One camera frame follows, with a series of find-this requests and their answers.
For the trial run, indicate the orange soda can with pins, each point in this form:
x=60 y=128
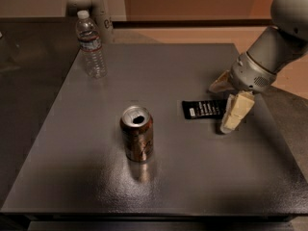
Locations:
x=136 y=125

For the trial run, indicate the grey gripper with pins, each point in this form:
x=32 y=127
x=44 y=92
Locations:
x=251 y=74

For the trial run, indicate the black rxbar chocolate wrapper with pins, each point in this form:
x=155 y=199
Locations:
x=211 y=109

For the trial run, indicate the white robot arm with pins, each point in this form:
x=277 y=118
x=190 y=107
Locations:
x=283 y=42

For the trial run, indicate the clear plastic water bottle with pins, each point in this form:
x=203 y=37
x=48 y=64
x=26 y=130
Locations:
x=91 y=45

